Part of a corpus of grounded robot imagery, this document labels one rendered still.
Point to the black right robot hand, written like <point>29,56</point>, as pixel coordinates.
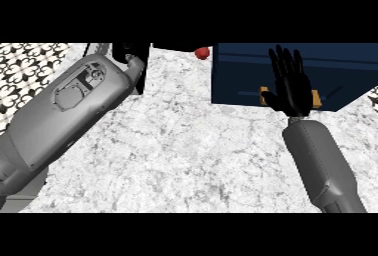
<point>292,90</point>

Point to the red can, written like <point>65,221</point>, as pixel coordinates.
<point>201,53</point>

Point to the dark blue open drawer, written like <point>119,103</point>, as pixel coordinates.
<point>236,76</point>

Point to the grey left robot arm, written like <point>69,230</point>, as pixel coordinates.
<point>59,113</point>

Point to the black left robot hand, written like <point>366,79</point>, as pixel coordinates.
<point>128,48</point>

